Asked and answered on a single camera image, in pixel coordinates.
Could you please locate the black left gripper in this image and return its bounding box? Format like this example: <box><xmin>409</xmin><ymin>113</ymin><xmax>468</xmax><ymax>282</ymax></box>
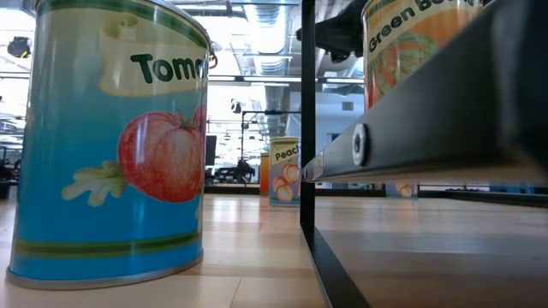
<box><xmin>315</xmin><ymin>0</ymin><xmax>365</xmax><ymax>63</ymax></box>

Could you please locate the orange green beans can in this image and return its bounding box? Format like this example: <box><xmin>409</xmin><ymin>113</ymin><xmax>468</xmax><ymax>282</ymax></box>
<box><xmin>361</xmin><ymin>0</ymin><xmax>485</xmax><ymax>111</ymax></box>

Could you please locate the blue peaches can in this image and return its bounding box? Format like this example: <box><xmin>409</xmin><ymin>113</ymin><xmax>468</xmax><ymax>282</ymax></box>
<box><xmin>384</xmin><ymin>182</ymin><xmax>420</xmax><ymax>200</ymax></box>
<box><xmin>268</xmin><ymin>136</ymin><xmax>302</xmax><ymax>208</ymax></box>

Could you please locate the orange red corn can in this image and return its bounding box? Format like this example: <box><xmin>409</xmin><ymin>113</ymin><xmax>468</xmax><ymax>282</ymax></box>
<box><xmin>259</xmin><ymin>152</ymin><xmax>271</xmax><ymax>197</ymax></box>

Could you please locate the blue tomato can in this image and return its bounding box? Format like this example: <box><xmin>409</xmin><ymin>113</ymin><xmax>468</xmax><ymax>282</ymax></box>
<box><xmin>6</xmin><ymin>0</ymin><xmax>211</xmax><ymax>291</ymax></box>

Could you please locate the silver shelf bolt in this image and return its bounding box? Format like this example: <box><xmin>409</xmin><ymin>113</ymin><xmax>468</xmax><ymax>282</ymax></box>
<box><xmin>351</xmin><ymin>122</ymin><xmax>370</xmax><ymax>167</ymax></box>

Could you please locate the black background machine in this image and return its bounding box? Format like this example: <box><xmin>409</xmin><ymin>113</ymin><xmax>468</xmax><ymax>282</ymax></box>
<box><xmin>213</xmin><ymin>159</ymin><xmax>257</xmax><ymax>185</ymax></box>

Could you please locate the black monitor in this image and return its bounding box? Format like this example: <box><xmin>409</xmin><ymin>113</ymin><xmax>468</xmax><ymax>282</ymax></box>
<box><xmin>205</xmin><ymin>135</ymin><xmax>218</xmax><ymax>167</ymax></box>

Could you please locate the black ceiling fixture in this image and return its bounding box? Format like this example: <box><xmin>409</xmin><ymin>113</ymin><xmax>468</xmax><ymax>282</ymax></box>
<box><xmin>6</xmin><ymin>36</ymin><xmax>33</xmax><ymax>59</ymax></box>

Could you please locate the black frame wooden shelf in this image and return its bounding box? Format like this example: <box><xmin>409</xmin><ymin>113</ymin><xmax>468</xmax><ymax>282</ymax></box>
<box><xmin>299</xmin><ymin>0</ymin><xmax>548</xmax><ymax>308</ymax></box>

